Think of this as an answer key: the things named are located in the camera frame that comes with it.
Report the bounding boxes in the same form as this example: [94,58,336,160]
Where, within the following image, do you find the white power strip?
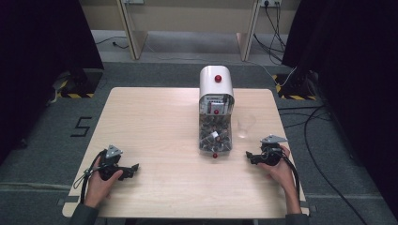
[258,0,283,8]

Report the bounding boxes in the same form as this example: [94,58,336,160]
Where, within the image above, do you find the person's left hand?
[84,156,125,209]

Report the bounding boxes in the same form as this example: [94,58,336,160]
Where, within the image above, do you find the bundle of black wall cables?
[253,0,288,65]

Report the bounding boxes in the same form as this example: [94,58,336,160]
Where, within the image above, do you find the clear plastic cup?
[237,113,257,140]

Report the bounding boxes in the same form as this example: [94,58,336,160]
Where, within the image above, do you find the right hand-held gripper cable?
[280,153,302,201]

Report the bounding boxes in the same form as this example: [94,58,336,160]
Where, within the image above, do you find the black curtain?
[0,0,105,165]
[281,0,398,218]

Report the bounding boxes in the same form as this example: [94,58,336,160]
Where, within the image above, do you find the black cable with plug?
[95,36,130,51]

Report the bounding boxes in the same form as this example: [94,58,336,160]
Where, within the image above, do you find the white candy dispenser machine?
[198,65,236,159]

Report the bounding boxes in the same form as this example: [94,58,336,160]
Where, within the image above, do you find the long black floor cable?
[302,105,368,225]

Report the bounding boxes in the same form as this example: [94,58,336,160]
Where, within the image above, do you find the stand base with striped tape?
[271,69,319,101]
[50,68,104,99]

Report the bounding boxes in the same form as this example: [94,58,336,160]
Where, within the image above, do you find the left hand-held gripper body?
[98,144,132,182]

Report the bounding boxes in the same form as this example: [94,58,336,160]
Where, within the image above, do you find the left hand-held gripper cable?
[72,149,108,204]

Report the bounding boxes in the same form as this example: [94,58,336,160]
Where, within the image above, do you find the person's right hand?
[257,144,297,192]

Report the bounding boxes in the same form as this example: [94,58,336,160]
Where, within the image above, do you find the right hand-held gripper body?
[255,134,289,167]

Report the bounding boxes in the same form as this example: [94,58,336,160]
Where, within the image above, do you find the hand-held gripper cable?
[280,153,302,201]
[72,149,108,204]

